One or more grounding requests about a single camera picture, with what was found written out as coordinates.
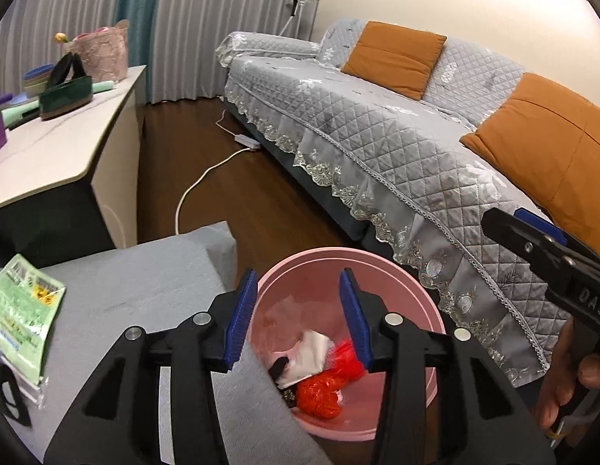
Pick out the black round lid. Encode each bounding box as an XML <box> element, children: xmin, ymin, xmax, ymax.
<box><xmin>44</xmin><ymin>51</ymin><xmax>88</xmax><ymax>92</ymax></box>

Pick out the teal curtain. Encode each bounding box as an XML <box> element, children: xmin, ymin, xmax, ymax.
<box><xmin>115</xmin><ymin>0</ymin><xmax>158</xmax><ymax>66</ymax></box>

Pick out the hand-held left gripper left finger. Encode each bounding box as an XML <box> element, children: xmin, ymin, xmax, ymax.
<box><xmin>43</xmin><ymin>268</ymin><xmax>258</xmax><ymax>465</ymax></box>

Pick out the white-topped coffee table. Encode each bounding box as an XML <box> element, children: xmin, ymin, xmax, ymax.
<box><xmin>0</xmin><ymin>64</ymin><xmax>148</xmax><ymax>255</ymax></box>

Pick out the clear plastic wrapper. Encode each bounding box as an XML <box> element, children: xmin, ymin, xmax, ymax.
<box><xmin>16</xmin><ymin>370</ymin><xmax>50</xmax><ymax>406</ymax></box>

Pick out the white floor lamp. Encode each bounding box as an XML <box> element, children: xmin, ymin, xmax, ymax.
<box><xmin>279</xmin><ymin>0</ymin><xmax>320</xmax><ymax>37</ymax></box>

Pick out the short white power cable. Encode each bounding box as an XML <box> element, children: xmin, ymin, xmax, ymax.
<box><xmin>217</xmin><ymin>109</ymin><xmax>239</xmax><ymax>139</ymax></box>

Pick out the white tissue packet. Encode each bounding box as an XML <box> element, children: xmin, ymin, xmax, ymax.
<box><xmin>283</xmin><ymin>330</ymin><xmax>332</xmax><ymax>382</ymax></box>

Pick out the mint green mat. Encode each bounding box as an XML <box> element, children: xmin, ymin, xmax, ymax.
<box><xmin>0</xmin><ymin>80</ymin><xmax>117</xmax><ymax>127</ymax></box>

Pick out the grey padded mat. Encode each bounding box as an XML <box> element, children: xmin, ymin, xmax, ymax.
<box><xmin>0</xmin><ymin>220</ymin><xmax>339</xmax><ymax>465</ymax></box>

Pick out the grey quilted sofa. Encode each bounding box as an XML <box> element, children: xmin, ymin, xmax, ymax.
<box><xmin>215</xmin><ymin>18</ymin><xmax>600</xmax><ymax>388</ymax></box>

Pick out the person's right hand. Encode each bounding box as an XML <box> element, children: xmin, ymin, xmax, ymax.
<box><xmin>532</xmin><ymin>320</ymin><xmax>600</xmax><ymax>439</ymax></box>

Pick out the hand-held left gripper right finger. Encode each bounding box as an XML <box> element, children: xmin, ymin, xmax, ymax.
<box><xmin>339</xmin><ymin>268</ymin><xmax>557</xmax><ymax>465</ymax></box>

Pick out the stack of coloured bowls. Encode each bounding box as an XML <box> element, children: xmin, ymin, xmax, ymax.
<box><xmin>23</xmin><ymin>63</ymin><xmax>56</xmax><ymax>98</ymax></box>

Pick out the grey curtain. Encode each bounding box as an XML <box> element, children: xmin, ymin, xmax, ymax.
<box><xmin>145</xmin><ymin>0</ymin><xmax>330</xmax><ymax>105</ymax></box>
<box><xmin>0</xmin><ymin>0</ymin><xmax>131</xmax><ymax>93</ymax></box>

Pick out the green and white packet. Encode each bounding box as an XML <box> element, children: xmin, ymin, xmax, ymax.
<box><xmin>0</xmin><ymin>253</ymin><xmax>67</xmax><ymax>386</ymax></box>

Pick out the pink plastic bin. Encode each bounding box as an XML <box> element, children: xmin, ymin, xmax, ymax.
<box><xmin>249</xmin><ymin>248</ymin><xmax>447</xmax><ymax>443</ymax></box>

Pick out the orange cushion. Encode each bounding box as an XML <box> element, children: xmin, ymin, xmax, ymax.
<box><xmin>341</xmin><ymin>21</ymin><xmax>448</xmax><ymax>102</ymax></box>
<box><xmin>459</xmin><ymin>72</ymin><xmax>600</xmax><ymax>253</ymax></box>

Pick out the pink lace basket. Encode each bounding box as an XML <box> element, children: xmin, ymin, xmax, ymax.
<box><xmin>64</xmin><ymin>19</ymin><xmax>130</xmax><ymax>83</ymax></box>

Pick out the red plastic bag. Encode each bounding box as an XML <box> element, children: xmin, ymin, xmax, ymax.
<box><xmin>295</xmin><ymin>339</ymin><xmax>366</xmax><ymax>420</ymax></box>

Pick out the long white power cable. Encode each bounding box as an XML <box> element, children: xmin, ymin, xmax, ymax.
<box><xmin>175</xmin><ymin>146</ymin><xmax>247</xmax><ymax>240</ymax></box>

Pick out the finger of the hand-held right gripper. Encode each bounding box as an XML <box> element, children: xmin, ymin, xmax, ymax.
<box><xmin>480</xmin><ymin>208</ymin><xmax>572</xmax><ymax>272</ymax></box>
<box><xmin>514</xmin><ymin>207</ymin><xmax>600</xmax><ymax>274</ymax></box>

